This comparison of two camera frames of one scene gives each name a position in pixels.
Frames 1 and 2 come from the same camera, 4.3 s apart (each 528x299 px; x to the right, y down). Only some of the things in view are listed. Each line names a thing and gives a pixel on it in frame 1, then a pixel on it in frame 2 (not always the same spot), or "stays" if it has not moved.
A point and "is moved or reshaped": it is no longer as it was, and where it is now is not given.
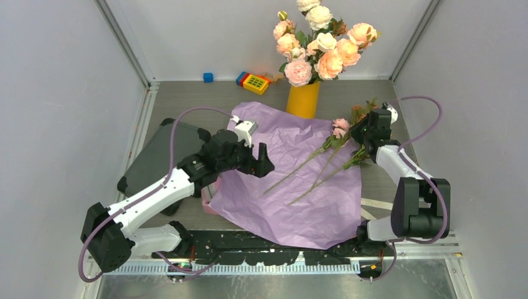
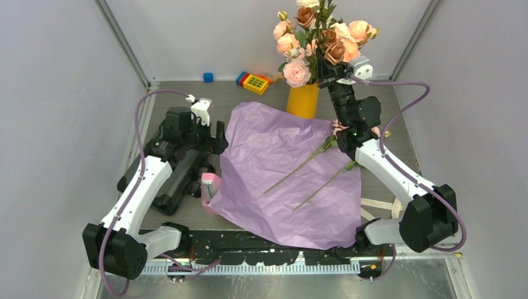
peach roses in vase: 317,47 stays
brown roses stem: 359,111 is moved or reshaped
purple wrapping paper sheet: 313,195 stays
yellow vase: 303,101 stays
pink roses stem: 340,129 stays
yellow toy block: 254,83 stays
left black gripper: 260,167 -> 211,144
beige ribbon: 374,203 stays
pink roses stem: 358,158 is moved or reshaped
